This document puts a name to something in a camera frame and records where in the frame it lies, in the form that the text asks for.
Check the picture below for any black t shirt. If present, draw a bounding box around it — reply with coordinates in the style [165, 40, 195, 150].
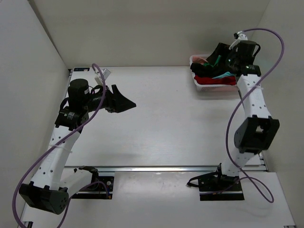
[190, 58, 230, 78]

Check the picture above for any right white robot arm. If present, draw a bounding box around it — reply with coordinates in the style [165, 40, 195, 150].
[187, 40, 280, 194]

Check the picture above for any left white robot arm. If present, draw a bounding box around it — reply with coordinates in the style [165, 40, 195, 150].
[19, 79, 136, 215]

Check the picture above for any teal t shirt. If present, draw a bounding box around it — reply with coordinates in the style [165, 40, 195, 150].
[212, 72, 235, 79]

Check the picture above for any green t shirt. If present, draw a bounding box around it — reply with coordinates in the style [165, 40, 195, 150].
[203, 55, 221, 68]

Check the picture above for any pink t shirt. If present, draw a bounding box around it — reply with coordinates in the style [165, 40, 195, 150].
[192, 56, 208, 65]

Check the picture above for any red t shirt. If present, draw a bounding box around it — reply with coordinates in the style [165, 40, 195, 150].
[194, 75, 237, 86]

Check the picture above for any white plastic laundry basket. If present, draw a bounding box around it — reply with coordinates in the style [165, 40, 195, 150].
[189, 54, 243, 94]

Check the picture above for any blue label sticker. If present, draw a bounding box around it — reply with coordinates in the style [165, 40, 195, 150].
[73, 67, 90, 72]

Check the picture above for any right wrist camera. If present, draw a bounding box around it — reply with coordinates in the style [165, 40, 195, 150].
[229, 31, 248, 50]

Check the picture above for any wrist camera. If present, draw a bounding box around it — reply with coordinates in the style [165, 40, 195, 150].
[94, 68, 111, 86]
[229, 31, 248, 50]

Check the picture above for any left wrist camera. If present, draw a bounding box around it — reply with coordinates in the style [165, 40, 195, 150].
[94, 68, 111, 86]

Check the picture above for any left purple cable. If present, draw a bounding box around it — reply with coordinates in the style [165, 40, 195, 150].
[11, 63, 110, 228]

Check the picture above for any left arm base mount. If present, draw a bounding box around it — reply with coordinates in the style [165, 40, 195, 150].
[71, 166, 114, 200]

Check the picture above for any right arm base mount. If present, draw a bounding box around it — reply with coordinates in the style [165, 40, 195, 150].
[186, 164, 245, 201]

